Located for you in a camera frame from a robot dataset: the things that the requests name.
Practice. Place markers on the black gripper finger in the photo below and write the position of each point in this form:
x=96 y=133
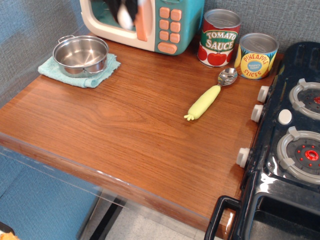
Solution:
x=114 y=6
x=131 y=9

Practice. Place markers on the white plush mushroom brown cap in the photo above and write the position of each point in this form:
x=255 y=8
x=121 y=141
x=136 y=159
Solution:
x=124 y=18

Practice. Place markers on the black toy stove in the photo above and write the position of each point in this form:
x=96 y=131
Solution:
x=280 y=188

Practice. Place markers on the tomato sauce can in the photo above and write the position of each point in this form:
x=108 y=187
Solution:
x=218 y=37

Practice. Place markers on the toy microwave teal and cream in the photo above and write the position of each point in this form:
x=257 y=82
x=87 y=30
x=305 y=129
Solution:
x=162 y=26

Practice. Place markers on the stainless steel pot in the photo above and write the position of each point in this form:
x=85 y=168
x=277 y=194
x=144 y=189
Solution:
x=81 y=56

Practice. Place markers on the pineapple slices can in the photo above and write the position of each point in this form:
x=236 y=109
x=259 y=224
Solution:
x=255 y=56

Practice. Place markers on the spoon with yellow-green handle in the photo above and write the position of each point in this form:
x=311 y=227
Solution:
x=226 y=77

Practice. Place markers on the teal folded cloth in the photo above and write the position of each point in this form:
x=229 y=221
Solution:
x=50 y=68

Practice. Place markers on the orange object bottom left corner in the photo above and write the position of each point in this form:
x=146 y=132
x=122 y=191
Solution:
x=7 y=233

